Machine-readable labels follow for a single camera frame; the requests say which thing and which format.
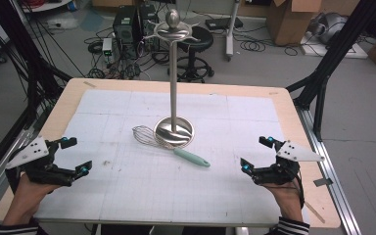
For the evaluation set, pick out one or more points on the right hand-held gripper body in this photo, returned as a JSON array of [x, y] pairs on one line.
[[285, 166]]

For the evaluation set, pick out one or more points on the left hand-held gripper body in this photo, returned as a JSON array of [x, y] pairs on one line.
[[34, 153]]

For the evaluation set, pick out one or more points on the silver metal utensil stand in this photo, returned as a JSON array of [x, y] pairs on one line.
[[173, 127]]

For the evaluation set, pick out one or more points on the person's right hand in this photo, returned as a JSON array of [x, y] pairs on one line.
[[287, 199]]

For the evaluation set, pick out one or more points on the person's left hand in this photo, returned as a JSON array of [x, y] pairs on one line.
[[26, 196]]

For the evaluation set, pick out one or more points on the black tape piece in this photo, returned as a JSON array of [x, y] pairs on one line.
[[323, 182]]

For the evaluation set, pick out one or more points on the white grid mat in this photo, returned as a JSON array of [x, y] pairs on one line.
[[127, 182]]

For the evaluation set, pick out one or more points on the person's right striped sleeve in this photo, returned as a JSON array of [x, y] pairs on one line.
[[290, 227]]

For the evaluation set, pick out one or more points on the person's striped sleeve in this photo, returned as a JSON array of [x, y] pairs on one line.
[[290, 227], [19, 228]]

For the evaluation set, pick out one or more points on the person's left striped sleeve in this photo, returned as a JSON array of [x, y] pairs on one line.
[[19, 228]]

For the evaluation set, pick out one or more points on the small white power box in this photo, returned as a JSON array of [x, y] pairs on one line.
[[107, 47]]

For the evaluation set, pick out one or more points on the black round stool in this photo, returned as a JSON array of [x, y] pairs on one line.
[[197, 49]]

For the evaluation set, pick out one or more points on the white metal stand pole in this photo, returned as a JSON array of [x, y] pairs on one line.
[[231, 29]]

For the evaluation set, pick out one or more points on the large cardboard box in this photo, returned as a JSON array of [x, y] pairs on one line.
[[293, 23]]

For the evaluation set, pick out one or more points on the black computer tower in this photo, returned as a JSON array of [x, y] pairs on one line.
[[147, 23], [124, 29]]

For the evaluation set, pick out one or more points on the flat black device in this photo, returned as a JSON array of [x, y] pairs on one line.
[[223, 23]]

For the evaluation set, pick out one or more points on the grey round appliance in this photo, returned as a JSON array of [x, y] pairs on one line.
[[331, 27]]

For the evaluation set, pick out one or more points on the aluminium rail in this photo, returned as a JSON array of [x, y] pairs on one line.
[[3, 163], [329, 169]]

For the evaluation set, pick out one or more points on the black metal frame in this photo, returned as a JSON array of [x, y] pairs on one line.
[[333, 58], [9, 39]]

